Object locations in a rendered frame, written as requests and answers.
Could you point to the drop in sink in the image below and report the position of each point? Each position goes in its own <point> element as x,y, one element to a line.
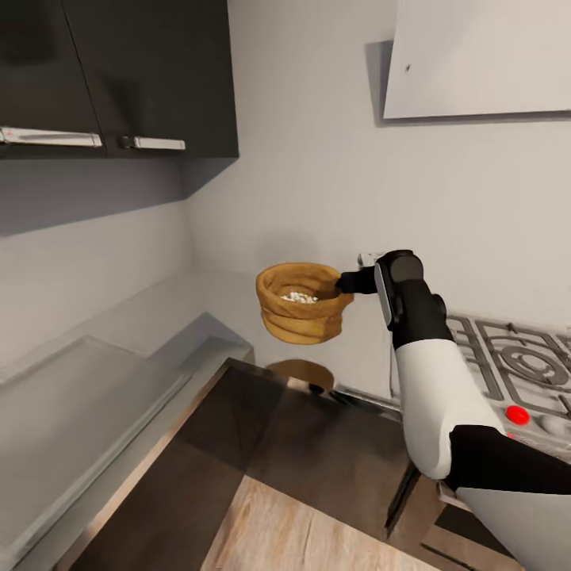
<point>63,422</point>

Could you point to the burner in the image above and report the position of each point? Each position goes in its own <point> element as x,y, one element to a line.
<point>524,373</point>

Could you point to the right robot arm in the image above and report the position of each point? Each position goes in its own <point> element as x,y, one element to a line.
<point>522,495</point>

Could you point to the oven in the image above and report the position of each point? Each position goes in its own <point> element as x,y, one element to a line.
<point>431,523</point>

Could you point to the cabinet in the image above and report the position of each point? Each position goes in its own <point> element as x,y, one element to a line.
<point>116,79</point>

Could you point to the range hood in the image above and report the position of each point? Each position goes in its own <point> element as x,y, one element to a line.
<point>461,57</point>

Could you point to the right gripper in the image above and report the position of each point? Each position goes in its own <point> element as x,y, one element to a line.
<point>354,282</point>

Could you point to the popcorn bag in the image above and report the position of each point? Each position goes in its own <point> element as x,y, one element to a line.
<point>302,322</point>

